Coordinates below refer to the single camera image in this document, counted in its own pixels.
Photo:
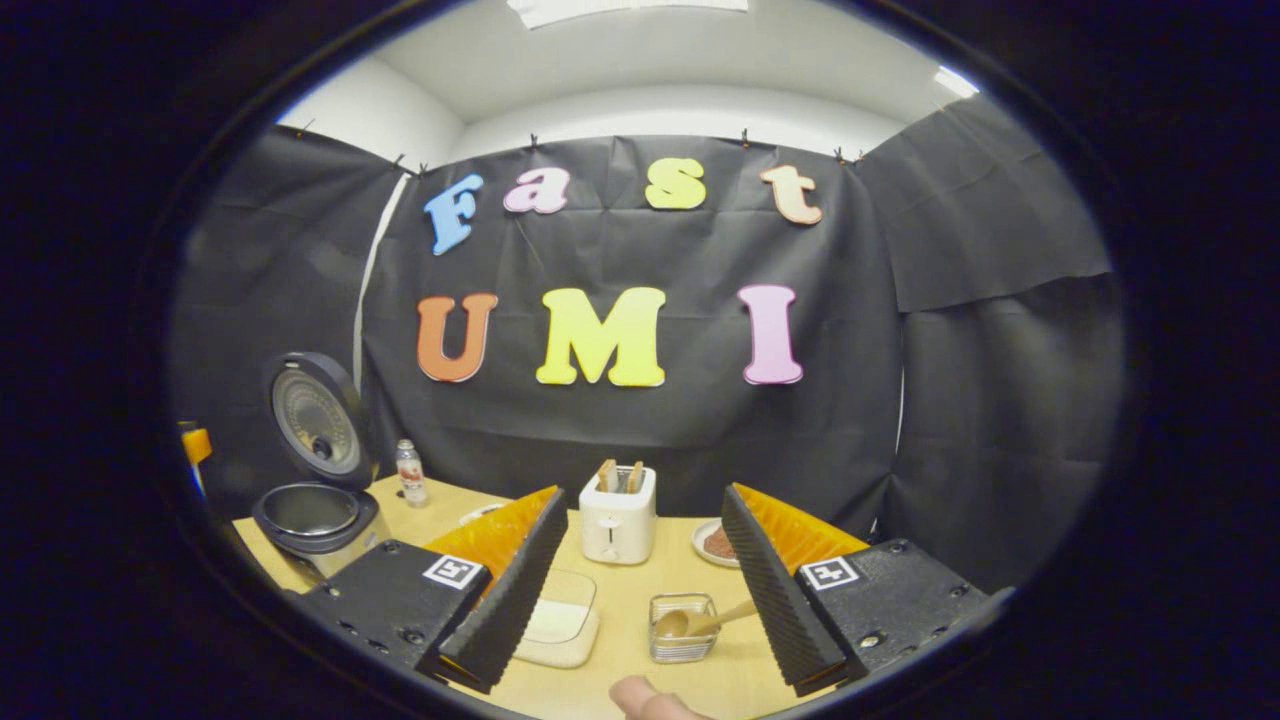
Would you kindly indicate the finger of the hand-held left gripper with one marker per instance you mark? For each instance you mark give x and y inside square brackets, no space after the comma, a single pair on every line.
[197,445]

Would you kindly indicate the white toaster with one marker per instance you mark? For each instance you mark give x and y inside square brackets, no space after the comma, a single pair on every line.
[618,530]

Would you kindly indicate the red meat slice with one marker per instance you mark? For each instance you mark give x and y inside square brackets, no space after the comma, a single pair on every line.
[718,543]

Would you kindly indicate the wooden spoon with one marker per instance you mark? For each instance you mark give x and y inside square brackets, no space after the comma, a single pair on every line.
[672,624]

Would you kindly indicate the white sectioned condiment dish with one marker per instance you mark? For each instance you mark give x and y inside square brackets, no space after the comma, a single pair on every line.
[480,513]

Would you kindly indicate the toast slice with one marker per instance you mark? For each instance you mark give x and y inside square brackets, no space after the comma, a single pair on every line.
[607,476]
[635,477]

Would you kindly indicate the small clear bottle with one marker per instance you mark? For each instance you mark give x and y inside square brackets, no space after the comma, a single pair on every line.
[411,478]

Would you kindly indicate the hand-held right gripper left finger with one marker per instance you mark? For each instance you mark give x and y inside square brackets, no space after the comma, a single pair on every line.
[510,600]

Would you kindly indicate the dark grey rice cooker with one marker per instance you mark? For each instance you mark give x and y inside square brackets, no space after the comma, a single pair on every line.
[310,520]

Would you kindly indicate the small round plate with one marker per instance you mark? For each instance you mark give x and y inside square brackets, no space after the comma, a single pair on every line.
[705,555]

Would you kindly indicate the black backdrop cloth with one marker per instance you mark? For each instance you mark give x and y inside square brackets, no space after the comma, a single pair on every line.
[650,440]

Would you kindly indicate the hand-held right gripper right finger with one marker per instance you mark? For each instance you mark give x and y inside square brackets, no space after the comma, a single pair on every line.
[775,600]

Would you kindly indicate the clear box of rice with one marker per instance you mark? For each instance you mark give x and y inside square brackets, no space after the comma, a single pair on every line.
[560,630]

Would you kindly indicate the small ceiling light panel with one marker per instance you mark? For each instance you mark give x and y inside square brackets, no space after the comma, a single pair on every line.
[957,82]

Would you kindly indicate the large ceiling light panel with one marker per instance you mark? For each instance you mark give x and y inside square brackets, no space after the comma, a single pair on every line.
[625,8]

